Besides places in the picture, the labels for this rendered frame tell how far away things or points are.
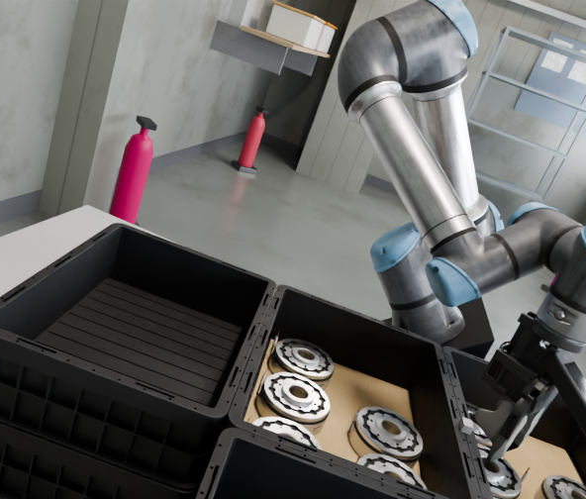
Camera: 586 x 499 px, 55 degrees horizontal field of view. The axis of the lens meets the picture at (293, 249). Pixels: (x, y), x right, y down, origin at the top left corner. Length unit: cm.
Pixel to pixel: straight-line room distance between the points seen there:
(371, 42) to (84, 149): 236
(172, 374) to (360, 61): 56
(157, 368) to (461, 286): 44
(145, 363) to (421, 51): 64
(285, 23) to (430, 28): 407
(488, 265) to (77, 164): 262
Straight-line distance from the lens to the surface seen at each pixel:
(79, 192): 321
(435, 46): 98
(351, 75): 93
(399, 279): 114
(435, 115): 104
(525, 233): 85
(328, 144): 603
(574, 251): 81
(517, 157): 689
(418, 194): 85
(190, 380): 84
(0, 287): 122
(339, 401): 92
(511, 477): 92
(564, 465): 111
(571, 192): 707
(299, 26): 498
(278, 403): 80
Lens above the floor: 132
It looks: 20 degrees down
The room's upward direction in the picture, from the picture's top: 21 degrees clockwise
